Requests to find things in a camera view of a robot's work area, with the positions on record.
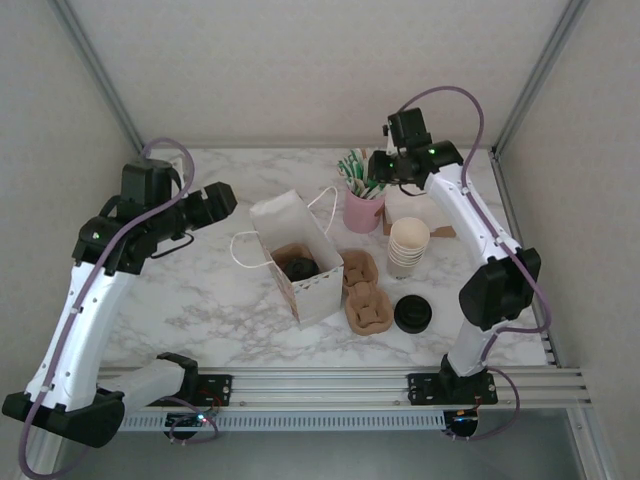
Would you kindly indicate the black plastic cup lid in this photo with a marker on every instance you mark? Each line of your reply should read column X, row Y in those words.
column 300, row 268

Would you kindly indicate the cartoon print gift bag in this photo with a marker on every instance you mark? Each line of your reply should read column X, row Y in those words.
column 315, row 295

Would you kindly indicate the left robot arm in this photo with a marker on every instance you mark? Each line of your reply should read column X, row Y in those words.
column 85, row 320

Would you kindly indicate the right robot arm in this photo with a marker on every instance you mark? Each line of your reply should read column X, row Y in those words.
column 475, row 220

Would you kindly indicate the white paper wrapped straw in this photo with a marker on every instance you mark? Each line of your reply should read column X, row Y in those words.
column 374, row 190
column 382, row 188

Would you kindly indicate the pink straw holder cup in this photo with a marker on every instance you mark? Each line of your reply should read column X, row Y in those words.
column 362, row 215

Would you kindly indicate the white napkin stack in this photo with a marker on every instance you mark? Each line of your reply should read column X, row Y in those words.
column 405, row 207

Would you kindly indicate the cream paper cup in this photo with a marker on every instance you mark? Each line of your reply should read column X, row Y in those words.
column 406, row 263
column 407, row 255
column 407, row 259
column 410, row 232

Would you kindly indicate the kraft cardboard napkin box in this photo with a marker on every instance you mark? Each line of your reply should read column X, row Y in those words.
column 445, row 231

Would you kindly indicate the brown pulp carrier stack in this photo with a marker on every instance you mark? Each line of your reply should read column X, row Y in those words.
column 365, row 315

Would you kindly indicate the black cup lid stack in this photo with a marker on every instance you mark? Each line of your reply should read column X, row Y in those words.
column 412, row 315

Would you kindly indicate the small controller board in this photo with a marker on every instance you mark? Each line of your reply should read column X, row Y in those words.
column 462, row 417
column 192, row 419

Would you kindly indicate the aluminium frame post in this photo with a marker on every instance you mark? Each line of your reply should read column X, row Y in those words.
column 102, row 75
column 539, row 75

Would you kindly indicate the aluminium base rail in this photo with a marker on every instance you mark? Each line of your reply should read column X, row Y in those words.
column 320, row 387

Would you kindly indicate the aluminium lower frame beam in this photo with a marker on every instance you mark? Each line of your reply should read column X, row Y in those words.
column 592, row 445
column 42, row 462

